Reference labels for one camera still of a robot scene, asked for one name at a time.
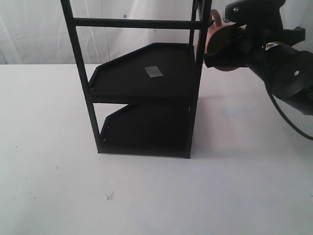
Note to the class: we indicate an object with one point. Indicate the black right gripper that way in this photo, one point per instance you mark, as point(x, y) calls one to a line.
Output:
point(262, 25)

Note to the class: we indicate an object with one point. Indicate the brown round object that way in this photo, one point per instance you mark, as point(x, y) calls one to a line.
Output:
point(219, 36)

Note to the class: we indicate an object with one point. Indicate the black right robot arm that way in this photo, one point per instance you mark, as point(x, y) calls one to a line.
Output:
point(292, 81)

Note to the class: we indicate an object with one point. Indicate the black two-tier metal rack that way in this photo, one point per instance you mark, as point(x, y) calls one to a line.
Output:
point(131, 113)

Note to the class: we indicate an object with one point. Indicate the grey sticker on shelf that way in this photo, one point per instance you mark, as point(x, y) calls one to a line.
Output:
point(153, 71)

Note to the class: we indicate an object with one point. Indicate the white backdrop curtain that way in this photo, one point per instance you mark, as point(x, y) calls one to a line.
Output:
point(35, 32)

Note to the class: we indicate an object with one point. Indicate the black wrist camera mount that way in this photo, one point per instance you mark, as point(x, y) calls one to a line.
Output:
point(293, 36)

